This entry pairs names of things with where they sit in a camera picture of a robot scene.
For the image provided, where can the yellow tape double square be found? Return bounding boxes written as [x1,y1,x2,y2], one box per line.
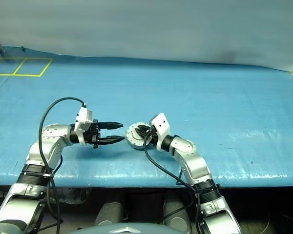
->
[0,57,54,78]

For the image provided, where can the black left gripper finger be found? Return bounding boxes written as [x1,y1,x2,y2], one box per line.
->
[98,120,124,130]
[97,135,126,146]

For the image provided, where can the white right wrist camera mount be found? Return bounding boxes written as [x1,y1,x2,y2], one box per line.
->
[150,112,172,151]

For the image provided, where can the blue table cover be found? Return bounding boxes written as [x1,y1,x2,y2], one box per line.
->
[0,45,293,189]

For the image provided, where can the grey rounded shape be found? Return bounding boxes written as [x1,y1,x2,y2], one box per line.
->
[95,201,125,226]
[163,198,192,234]

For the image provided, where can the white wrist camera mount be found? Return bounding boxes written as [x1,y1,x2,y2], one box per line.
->
[74,106,93,145]
[150,112,172,151]

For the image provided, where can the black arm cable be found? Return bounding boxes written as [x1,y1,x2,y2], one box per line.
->
[143,135,204,234]
[38,97,87,234]

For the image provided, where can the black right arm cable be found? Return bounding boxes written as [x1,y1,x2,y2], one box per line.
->
[143,135,204,234]

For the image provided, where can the round silver housing lid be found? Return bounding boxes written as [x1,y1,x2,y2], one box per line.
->
[126,121,152,145]

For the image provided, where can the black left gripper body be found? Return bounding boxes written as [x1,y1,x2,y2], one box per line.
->
[84,119,101,149]

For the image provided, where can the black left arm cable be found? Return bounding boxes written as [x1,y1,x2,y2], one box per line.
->
[38,97,87,234]

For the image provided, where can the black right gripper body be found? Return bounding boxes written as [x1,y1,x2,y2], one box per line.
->
[144,125,159,145]

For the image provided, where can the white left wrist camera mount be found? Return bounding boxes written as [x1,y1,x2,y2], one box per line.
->
[74,106,93,145]

